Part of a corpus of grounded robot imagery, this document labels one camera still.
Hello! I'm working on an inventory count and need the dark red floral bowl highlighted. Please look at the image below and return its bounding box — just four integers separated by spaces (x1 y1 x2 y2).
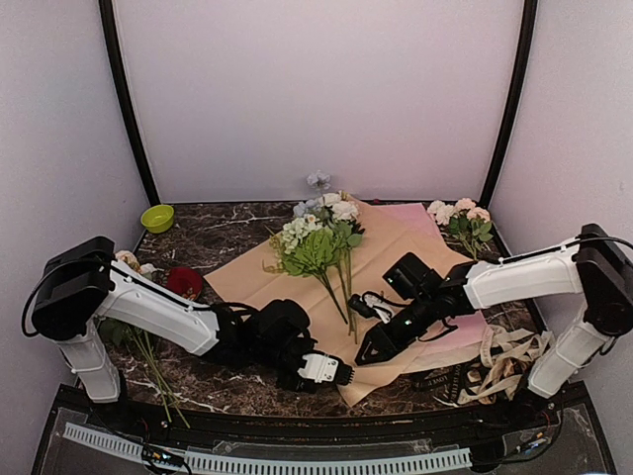
166 267 204 301

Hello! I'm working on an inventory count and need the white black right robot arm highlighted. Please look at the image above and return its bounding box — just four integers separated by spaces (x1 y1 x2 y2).
354 224 632 429

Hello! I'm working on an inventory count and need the black vertical frame post right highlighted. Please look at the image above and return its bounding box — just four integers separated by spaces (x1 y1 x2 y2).
479 0 538 208

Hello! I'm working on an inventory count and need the white rose stem bunch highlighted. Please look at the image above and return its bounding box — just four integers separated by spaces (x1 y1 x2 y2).
321 192 365 343

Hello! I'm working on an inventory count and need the pink rose stem bunch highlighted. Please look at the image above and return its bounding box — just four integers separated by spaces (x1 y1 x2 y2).
98 249 190 429

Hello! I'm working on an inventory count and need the pink wrapping paper sheet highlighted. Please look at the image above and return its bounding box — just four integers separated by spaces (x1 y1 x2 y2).
379 203 488 374

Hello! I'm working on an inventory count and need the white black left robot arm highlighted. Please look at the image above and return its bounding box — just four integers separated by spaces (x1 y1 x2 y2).
21 237 354 431

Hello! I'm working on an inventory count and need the black vertical frame post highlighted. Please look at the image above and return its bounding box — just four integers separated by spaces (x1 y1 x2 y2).
98 0 161 206
479 0 538 208

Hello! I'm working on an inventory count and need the cream ribbon pile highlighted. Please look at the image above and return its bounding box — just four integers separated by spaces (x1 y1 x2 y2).
457 325 555 406

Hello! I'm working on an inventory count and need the lime green plastic bowl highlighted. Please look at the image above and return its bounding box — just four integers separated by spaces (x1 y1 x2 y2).
140 204 175 234

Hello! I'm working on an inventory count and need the white slotted cable duct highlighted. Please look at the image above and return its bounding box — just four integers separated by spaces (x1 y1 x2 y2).
62 423 472 474

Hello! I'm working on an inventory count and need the peach green wrapping paper sheet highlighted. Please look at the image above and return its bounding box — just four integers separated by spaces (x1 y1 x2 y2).
203 197 474 408

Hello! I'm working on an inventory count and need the black vertical frame post left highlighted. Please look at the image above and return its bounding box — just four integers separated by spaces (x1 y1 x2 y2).
98 0 161 206

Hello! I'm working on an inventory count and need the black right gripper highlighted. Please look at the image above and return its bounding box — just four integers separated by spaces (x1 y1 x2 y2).
356 293 437 365

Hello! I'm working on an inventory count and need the green hydrangea leaf bunch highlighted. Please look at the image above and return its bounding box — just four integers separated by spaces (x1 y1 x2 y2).
262 214 353 327

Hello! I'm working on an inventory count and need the pink white rose bunch right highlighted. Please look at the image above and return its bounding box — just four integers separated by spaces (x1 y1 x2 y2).
426 198 493 260

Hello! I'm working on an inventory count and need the blue flower stem bunch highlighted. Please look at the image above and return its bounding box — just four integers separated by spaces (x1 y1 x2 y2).
291 170 360 337

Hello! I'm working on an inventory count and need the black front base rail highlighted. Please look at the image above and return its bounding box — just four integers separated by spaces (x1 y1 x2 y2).
49 375 593 446

